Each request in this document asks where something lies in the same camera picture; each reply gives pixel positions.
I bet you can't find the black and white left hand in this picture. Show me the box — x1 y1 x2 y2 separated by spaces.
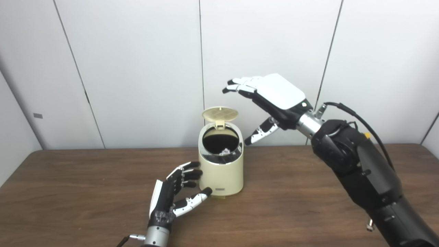
148 161 213 228

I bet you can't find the black and white right hand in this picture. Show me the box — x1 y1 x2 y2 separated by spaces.
222 73 313 146

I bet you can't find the cream round bin lid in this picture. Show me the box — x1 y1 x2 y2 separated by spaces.
202 106 239 130

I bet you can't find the cream-colored plastic bin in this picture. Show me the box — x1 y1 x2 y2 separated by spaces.
198 122 244 197

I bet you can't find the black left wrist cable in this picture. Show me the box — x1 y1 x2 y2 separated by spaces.
116 234 146 247

